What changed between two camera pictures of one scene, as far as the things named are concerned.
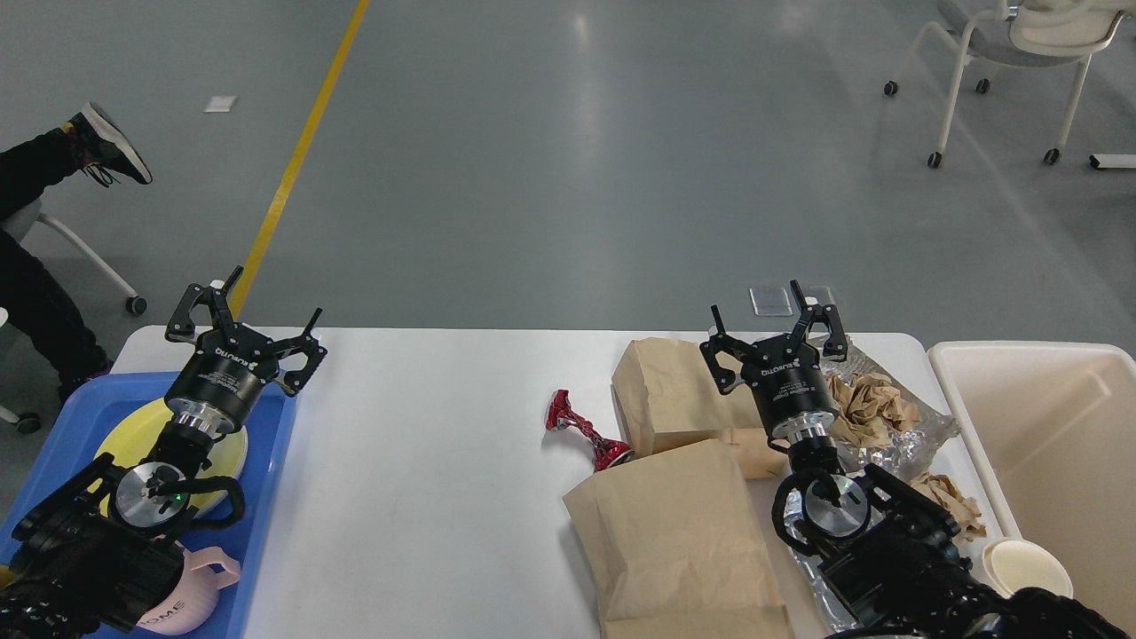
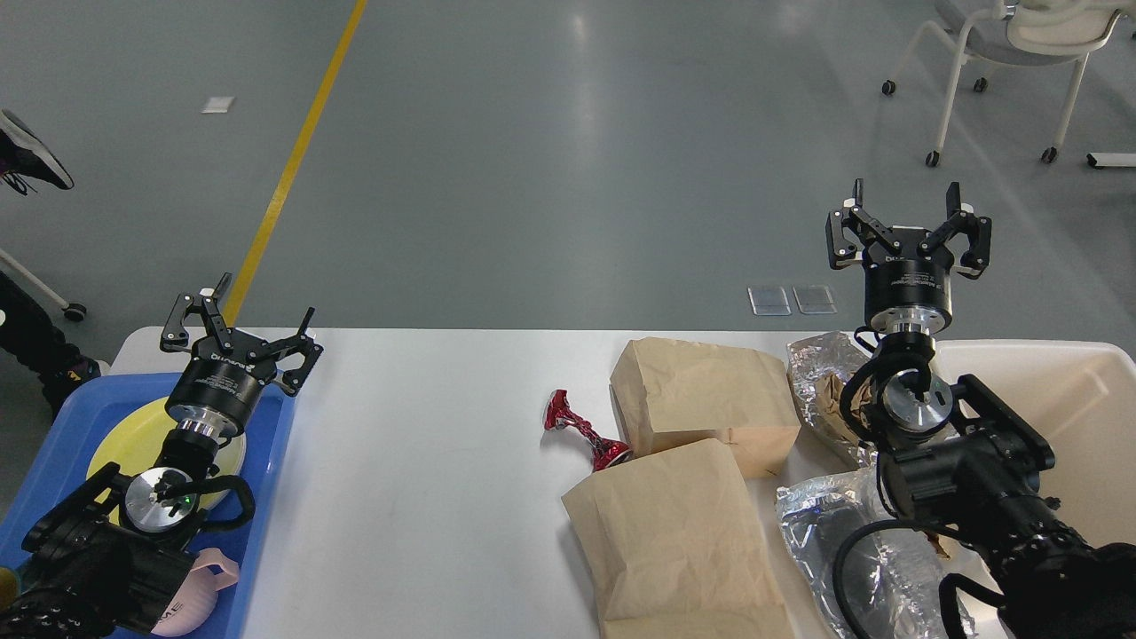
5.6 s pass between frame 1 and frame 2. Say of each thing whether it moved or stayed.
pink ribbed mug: stayed
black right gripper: moved
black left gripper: stayed
